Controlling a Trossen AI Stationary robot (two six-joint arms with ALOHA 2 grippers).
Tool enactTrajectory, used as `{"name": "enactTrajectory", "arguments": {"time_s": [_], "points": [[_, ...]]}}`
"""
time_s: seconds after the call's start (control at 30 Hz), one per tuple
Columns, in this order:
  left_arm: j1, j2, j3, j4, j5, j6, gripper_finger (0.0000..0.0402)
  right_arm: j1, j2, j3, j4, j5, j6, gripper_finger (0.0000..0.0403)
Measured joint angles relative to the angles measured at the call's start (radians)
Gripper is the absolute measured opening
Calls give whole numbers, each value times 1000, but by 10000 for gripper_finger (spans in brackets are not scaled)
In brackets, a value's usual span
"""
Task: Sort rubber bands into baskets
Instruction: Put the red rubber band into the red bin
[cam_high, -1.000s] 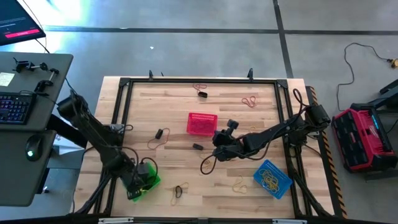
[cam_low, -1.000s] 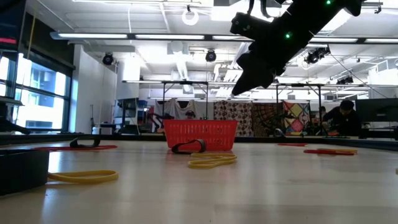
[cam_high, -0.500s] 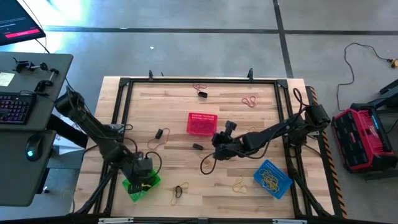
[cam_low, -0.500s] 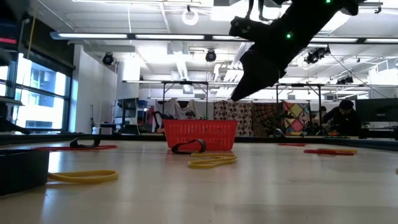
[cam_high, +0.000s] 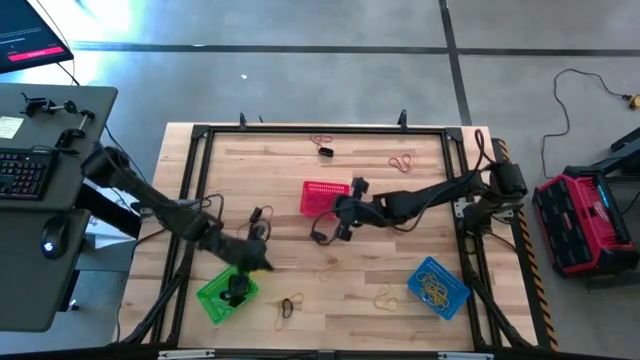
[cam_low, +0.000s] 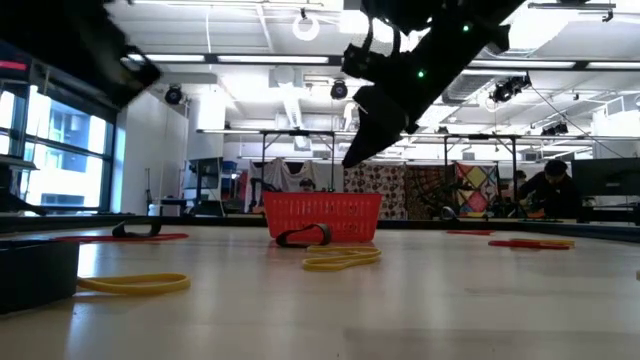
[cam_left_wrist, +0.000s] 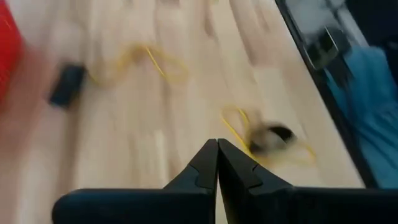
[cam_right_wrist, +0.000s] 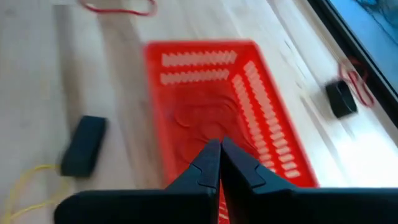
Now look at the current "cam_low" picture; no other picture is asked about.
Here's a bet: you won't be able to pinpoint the monitor with red button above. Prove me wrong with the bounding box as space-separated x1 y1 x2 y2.
0 42 31 86

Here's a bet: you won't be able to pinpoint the long ceiling light strip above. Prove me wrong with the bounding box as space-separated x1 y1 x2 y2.
144 53 206 63
217 54 330 65
585 60 640 70
469 59 577 69

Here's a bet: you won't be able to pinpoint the black rubber band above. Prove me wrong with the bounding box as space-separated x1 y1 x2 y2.
0 238 81 316
111 219 163 239
275 222 333 249

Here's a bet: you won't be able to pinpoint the black monitor cart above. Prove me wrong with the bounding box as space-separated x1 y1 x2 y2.
182 156 226 217

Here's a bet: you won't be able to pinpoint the black computer monitor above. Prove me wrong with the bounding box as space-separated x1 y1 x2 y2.
570 157 640 199

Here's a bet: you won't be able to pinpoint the large window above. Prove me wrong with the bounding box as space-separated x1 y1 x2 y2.
0 82 121 215

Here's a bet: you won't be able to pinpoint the dark orange patterned cloth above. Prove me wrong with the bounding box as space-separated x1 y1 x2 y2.
403 163 459 221

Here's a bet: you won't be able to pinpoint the black ceiling spotlights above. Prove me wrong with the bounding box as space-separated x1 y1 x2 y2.
539 121 570 137
487 74 532 105

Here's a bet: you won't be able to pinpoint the white ring ceiling fixture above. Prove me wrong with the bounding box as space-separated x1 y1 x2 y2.
292 14 321 43

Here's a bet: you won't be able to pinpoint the black metal table frame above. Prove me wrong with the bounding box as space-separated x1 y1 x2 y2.
0 212 640 246

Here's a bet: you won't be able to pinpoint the dark grey desk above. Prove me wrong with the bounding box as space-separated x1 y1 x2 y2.
0 153 40 172

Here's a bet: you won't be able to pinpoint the red plastic basket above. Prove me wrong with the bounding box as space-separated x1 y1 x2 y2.
262 191 384 244

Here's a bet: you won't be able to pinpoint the brown patterned cloth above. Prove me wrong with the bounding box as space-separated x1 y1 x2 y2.
343 161 407 221

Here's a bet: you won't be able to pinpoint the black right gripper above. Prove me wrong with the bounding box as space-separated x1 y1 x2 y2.
342 7 510 169

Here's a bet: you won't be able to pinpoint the black metal rack frame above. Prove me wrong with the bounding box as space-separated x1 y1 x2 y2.
442 133 519 216
259 129 336 194

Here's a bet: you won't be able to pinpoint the white hanging cloth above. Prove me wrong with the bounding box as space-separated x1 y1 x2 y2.
248 158 346 195

